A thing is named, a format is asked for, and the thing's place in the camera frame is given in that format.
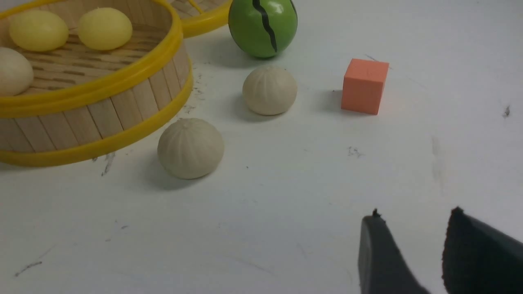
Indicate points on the green toy watermelon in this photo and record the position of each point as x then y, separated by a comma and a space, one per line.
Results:
262, 28

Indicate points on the white bun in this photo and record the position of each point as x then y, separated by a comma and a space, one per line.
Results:
16, 72
190, 148
269, 90

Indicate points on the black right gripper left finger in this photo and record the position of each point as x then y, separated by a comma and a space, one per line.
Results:
382, 268

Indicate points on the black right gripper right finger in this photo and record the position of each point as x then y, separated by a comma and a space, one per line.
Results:
479, 259

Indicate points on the yellow bun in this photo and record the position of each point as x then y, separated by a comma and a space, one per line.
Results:
38, 31
104, 29

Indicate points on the orange foam cube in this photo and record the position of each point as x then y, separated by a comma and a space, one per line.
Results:
363, 86

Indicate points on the bamboo steamer tray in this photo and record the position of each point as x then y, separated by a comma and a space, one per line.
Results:
85, 103

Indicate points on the bamboo steamer lid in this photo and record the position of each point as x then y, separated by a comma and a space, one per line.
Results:
201, 16

